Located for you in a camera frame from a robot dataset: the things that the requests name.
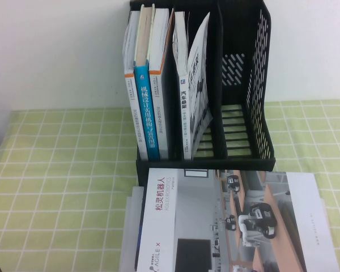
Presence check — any teal car book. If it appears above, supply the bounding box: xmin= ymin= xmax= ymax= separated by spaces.
xmin=172 ymin=11 xmax=215 ymax=160

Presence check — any white book orange band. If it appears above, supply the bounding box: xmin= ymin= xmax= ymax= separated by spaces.
xmin=122 ymin=10 xmax=148 ymax=160
xmin=146 ymin=7 xmax=175 ymax=160

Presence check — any blue spine book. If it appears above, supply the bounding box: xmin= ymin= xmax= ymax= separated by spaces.
xmin=133 ymin=4 xmax=161 ymax=160

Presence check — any black plastic book holder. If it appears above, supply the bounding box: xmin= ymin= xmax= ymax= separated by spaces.
xmin=129 ymin=0 xmax=277 ymax=188

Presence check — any AgileX robotics brochure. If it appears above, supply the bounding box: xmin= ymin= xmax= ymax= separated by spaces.
xmin=134 ymin=167 xmax=340 ymax=272

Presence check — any green checked tablecloth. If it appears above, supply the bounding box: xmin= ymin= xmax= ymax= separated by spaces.
xmin=0 ymin=99 xmax=340 ymax=272

